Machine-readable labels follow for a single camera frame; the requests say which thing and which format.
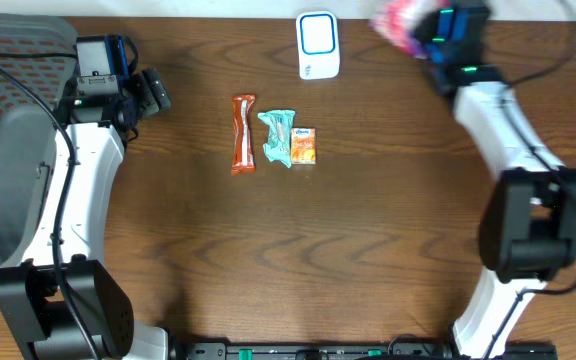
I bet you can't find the purple red snack packet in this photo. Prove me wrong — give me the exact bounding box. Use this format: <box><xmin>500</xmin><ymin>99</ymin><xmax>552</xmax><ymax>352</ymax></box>
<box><xmin>370</xmin><ymin>0</ymin><xmax>448</xmax><ymax>58</ymax></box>

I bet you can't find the red white snack bar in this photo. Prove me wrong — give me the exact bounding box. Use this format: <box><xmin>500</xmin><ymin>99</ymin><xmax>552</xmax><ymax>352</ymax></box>
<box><xmin>231</xmin><ymin>94</ymin><xmax>256</xmax><ymax>175</ymax></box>

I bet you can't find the teal snack wrapper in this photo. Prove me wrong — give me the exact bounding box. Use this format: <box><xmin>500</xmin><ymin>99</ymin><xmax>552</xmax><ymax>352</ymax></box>
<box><xmin>258</xmin><ymin>110</ymin><xmax>296</xmax><ymax>168</ymax></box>

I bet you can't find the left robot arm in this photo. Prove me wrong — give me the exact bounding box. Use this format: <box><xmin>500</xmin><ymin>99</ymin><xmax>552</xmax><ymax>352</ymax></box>
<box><xmin>0</xmin><ymin>35</ymin><xmax>185</xmax><ymax>359</ymax></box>

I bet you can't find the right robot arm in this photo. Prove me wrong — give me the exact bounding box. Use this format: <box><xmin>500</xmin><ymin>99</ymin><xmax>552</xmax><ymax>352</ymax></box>
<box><xmin>413</xmin><ymin>1</ymin><xmax>576</xmax><ymax>359</ymax></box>

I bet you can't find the white barcode scanner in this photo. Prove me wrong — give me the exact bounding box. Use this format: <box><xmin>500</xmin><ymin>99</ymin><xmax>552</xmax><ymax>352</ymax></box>
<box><xmin>295</xmin><ymin>11</ymin><xmax>341</xmax><ymax>80</ymax></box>

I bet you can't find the grey plastic mesh basket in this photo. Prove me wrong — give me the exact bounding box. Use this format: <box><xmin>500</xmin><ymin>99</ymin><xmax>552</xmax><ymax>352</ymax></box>
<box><xmin>0</xmin><ymin>14</ymin><xmax>77</xmax><ymax>267</ymax></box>

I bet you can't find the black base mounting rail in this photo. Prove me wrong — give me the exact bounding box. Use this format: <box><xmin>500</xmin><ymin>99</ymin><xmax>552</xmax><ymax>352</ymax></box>
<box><xmin>167</xmin><ymin>340</ymin><xmax>560</xmax><ymax>360</ymax></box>

